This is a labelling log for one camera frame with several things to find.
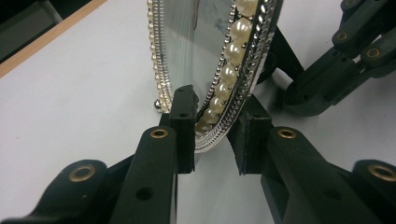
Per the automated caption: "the wooden table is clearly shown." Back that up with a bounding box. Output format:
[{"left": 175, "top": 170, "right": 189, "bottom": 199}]
[{"left": 0, "top": 0, "right": 108, "bottom": 79}]

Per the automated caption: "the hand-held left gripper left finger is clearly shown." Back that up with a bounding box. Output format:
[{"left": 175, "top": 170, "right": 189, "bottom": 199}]
[{"left": 108, "top": 84, "right": 200, "bottom": 224}]

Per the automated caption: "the oval pearl-framed mirror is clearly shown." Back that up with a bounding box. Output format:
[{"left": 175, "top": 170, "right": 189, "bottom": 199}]
[{"left": 146, "top": 0, "right": 305, "bottom": 154}]

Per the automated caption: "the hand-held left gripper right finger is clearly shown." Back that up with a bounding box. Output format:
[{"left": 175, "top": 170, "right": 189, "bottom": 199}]
[{"left": 227, "top": 94, "right": 384, "bottom": 224}]

